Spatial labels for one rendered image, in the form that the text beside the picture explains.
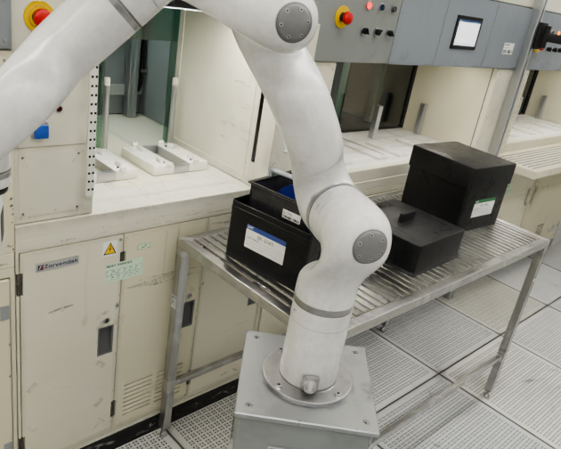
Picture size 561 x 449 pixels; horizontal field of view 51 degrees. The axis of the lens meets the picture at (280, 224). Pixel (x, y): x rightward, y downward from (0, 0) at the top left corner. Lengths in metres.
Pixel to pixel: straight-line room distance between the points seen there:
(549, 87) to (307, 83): 3.66
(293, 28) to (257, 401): 0.70
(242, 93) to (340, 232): 1.02
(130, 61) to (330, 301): 1.66
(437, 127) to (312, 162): 2.21
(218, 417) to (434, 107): 1.87
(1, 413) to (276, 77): 1.23
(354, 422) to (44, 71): 0.82
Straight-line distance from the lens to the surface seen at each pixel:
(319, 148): 0.96
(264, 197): 1.59
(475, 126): 3.05
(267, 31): 0.83
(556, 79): 4.50
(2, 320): 1.63
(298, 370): 1.19
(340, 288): 1.08
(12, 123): 0.82
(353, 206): 1.00
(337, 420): 1.18
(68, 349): 1.78
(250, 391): 1.20
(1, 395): 1.77
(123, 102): 2.61
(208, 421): 2.26
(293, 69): 0.96
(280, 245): 1.54
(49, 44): 0.86
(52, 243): 1.59
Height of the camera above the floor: 1.52
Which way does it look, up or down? 23 degrees down
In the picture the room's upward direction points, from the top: 10 degrees clockwise
